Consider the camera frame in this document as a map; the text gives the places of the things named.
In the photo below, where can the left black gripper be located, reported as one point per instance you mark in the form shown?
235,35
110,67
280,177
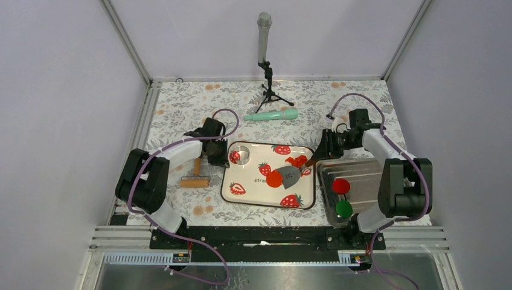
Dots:
223,161

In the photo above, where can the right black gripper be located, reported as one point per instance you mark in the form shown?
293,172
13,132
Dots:
326,149

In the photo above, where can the small round metal cup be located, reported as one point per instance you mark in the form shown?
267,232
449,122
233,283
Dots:
240,155

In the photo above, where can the wooden dough roller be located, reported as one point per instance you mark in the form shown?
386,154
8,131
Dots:
196,180

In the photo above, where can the orange dough scrap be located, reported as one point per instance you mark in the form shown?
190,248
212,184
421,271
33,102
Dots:
297,161

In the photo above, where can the wooden handled metal scraper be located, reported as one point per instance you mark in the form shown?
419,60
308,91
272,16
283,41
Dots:
292,174

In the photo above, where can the strawberry print white tray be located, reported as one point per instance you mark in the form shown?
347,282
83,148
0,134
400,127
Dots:
246,184

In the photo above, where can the orange dough piece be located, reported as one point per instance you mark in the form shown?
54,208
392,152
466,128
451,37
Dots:
274,179

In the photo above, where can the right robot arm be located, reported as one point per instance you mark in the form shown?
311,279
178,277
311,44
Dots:
405,189

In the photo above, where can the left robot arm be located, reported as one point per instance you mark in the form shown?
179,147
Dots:
144,178

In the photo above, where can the red dough disc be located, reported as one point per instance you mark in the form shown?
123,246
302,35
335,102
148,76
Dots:
341,186

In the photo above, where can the green dough disc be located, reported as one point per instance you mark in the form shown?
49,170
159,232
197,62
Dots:
344,209

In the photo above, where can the stainless steel tray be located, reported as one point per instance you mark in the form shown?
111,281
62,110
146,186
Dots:
363,176

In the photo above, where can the floral pattern table mat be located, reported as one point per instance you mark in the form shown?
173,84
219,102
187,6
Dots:
182,107

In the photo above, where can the mint green rolling pin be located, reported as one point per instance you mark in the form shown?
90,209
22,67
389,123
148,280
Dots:
287,114

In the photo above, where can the black tripod mic stand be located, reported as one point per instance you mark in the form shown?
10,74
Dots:
269,95

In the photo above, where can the silver microphone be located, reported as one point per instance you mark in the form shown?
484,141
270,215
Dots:
264,23

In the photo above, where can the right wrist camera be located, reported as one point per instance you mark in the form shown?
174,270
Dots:
357,119

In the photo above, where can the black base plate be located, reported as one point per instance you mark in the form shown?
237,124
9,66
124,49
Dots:
265,244

